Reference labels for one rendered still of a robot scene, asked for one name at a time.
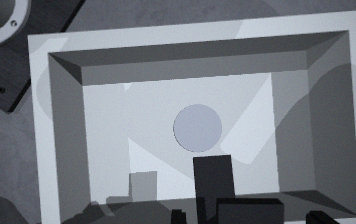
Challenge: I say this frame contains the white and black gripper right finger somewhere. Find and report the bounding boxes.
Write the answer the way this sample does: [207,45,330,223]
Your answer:
[306,211,340,224]

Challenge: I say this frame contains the grey rectangular sink basin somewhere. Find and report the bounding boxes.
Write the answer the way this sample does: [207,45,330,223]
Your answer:
[28,11,356,224]

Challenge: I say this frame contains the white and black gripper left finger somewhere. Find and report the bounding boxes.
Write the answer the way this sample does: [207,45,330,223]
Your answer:
[171,209,186,224]

